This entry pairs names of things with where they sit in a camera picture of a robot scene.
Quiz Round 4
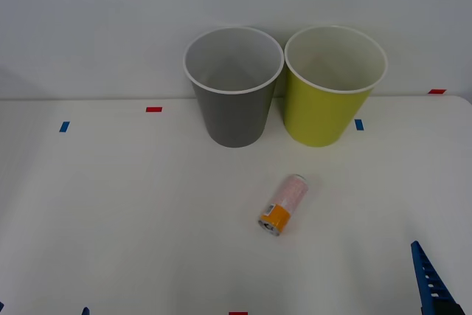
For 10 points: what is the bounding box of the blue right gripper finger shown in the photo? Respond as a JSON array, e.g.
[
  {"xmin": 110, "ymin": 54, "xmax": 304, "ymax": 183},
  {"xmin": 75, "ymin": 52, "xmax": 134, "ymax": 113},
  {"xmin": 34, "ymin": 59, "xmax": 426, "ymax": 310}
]
[{"xmin": 411, "ymin": 240, "xmax": 465, "ymax": 315}]

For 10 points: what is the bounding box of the grey plastic waste bin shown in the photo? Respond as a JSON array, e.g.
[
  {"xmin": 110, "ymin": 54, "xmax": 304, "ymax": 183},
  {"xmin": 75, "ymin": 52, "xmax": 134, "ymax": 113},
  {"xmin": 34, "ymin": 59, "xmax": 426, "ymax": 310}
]
[{"xmin": 182, "ymin": 26, "xmax": 285, "ymax": 149}]

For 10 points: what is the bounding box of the pink and orange drink can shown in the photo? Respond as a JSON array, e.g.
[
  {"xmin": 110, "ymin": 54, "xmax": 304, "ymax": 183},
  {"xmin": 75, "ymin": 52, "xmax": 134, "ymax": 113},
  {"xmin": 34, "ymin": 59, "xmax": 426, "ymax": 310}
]
[{"xmin": 257, "ymin": 173, "xmax": 309, "ymax": 238}]

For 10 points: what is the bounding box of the yellow-green plastic waste bin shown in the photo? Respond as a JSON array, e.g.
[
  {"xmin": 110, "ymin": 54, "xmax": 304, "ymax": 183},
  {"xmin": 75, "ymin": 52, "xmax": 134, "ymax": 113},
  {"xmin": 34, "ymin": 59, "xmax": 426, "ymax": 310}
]
[{"xmin": 283, "ymin": 24, "xmax": 389, "ymax": 148}]

